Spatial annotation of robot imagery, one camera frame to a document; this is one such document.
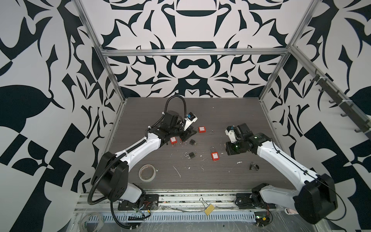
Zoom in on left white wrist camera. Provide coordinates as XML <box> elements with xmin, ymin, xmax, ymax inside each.
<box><xmin>183</xmin><ymin>112</ymin><xmax>198</xmax><ymax>131</ymax></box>

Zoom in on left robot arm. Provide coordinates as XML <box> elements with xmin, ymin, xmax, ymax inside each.
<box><xmin>88</xmin><ymin>111</ymin><xmax>198</xmax><ymax>206</ymax></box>

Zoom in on red padlock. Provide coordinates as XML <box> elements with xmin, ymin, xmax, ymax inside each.
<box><xmin>170</xmin><ymin>137</ymin><xmax>177</xmax><ymax>145</ymax></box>
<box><xmin>210</xmin><ymin>147</ymin><xmax>220</xmax><ymax>161</ymax></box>
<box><xmin>198</xmin><ymin>126</ymin><xmax>214</xmax><ymax>135</ymax></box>

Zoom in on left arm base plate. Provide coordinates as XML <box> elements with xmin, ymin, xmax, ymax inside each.
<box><xmin>118</xmin><ymin>194</ymin><xmax>159</xmax><ymax>211</ymax></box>

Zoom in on red padlock front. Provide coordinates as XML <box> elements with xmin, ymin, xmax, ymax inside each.
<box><xmin>210</xmin><ymin>147</ymin><xmax>220</xmax><ymax>161</ymax></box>

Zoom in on black coat hook rail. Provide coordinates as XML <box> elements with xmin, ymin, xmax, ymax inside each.
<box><xmin>310</xmin><ymin>69</ymin><xmax>371</xmax><ymax>139</ymax></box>

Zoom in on red padlock far left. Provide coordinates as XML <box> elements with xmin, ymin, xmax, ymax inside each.
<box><xmin>170</xmin><ymin>137</ymin><xmax>177</xmax><ymax>145</ymax></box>

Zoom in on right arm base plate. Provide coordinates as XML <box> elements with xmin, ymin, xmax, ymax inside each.
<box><xmin>234</xmin><ymin>193</ymin><xmax>276</xmax><ymax>209</ymax></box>

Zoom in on black corrugated cable conduit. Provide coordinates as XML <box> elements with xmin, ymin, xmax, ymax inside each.
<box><xmin>86</xmin><ymin>95</ymin><xmax>186</xmax><ymax>206</ymax></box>

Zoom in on pink white small object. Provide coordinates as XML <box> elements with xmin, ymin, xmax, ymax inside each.
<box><xmin>284</xmin><ymin>208</ymin><xmax>298</xmax><ymax>215</ymax></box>

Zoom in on red padlock far back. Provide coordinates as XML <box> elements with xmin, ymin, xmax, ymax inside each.
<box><xmin>198</xmin><ymin>126</ymin><xmax>214</xmax><ymax>135</ymax></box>

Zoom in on white slotted cable duct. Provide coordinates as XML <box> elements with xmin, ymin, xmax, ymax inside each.
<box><xmin>86</xmin><ymin>211</ymin><xmax>257</xmax><ymax>223</ymax></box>

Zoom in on small black padlock front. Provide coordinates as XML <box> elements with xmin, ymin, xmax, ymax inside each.
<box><xmin>184</xmin><ymin>152</ymin><xmax>196</xmax><ymax>159</ymax></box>

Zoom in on small electronics board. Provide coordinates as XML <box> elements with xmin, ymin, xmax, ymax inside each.
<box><xmin>255</xmin><ymin>211</ymin><xmax>273</xmax><ymax>228</ymax></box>

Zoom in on black key bunch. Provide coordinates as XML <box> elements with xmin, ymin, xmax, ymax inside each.
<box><xmin>249</xmin><ymin>162</ymin><xmax>260</xmax><ymax>171</ymax></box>

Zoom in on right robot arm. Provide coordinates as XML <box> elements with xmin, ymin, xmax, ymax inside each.
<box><xmin>225</xmin><ymin>123</ymin><xmax>338</xmax><ymax>224</ymax></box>

